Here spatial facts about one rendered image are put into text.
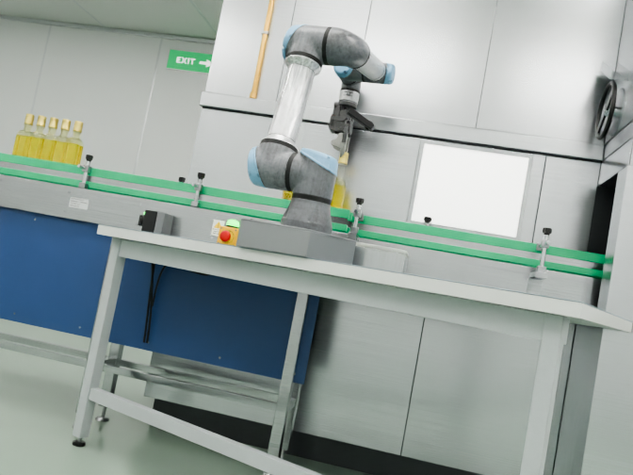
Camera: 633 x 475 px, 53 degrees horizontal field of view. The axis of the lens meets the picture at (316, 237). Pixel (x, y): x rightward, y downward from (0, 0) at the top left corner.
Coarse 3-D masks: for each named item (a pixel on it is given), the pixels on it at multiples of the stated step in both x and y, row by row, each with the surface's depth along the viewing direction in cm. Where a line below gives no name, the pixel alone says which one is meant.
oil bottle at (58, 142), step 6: (66, 120) 264; (66, 126) 264; (60, 132) 264; (66, 132) 264; (60, 138) 262; (66, 138) 263; (54, 144) 262; (60, 144) 262; (54, 150) 262; (60, 150) 262; (54, 156) 262; (60, 156) 261; (60, 162) 262
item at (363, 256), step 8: (360, 248) 205; (368, 248) 205; (360, 256) 205; (368, 256) 205; (376, 256) 204; (384, 256) 204; (392, 256) 203; (400, 256) 203; (352, 264) 205; (360, 264) 205; (368, 264) 204; (376, 264) 204; (384, 264) 203; (392, 264) 203; (400, 264) 203
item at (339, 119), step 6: (336, 102) 244; (342, 102) 243; (348, 102) 242; (336, 108) 244; (342, 108) 244; (348, 108) 244; (354, 108) 246; (336, 114) 244; (342, 114) 244; (348, 114) 246; (330, 120) 242; (336, 120) 242; (342, 120) 242; (348, 120) 241; (330, 126) 242; (336, 126) 242; (342, 126) 242; (336, 132) 247; (342, 132) 246
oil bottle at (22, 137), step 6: (30, 114) 267; (24, 120) 268; (30, 120) 267; (24, 126) 267; (30, 126) 268; (18, 132) 266; (24, 132) 265; (30, 132) 267; (18, 138) 265; (24, 138) 265; (18, 144) 265; (24, 144) 265; (18, 150) 265; (24, 150) 265
